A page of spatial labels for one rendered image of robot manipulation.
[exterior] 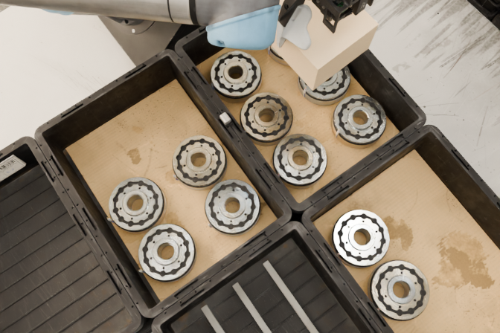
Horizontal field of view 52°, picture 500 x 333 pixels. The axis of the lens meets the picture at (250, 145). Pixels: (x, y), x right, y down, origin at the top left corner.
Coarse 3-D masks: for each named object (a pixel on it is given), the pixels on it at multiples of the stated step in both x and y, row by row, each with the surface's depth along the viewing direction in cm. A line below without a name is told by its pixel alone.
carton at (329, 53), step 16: (320, 16) 78; (352, 16) 78; (368, 16) 78; (320, 32) 77; (336, 32) 77; (352, 32) 77; (368, 32) 77; (288, 48) 80; (320, 48) 76; (336, 48) 76; (352, 48) 78; (304, 64) 78; (320, 64) 76; (336, 64) 80; (304, 80) 83; (320, 80) 81
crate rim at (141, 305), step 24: (96, 96) 95; (48, 120) 94; (216, 120) 93; (240, 144) 92; (72, 192) 90; (288, 216) 88; (96, 240) 87; (120, 264) 86; (216, 264) 86; (192, 288) 84; (144, 312) 83
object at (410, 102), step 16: (192, 32) 99; (176, 48) 98; (368, 48) 97; (192, 64) 97; (208, 96) 95; (400, 96) 94; (416, 112) 93; (240, 128) 93; (416, 128) 92; (384, 144) 91; (256, 160) 91; (368, 160) 91; (272, 176) 90; (352, 176) 90; (288, 192) 89; (320, 192) 89; (304, 208) 88
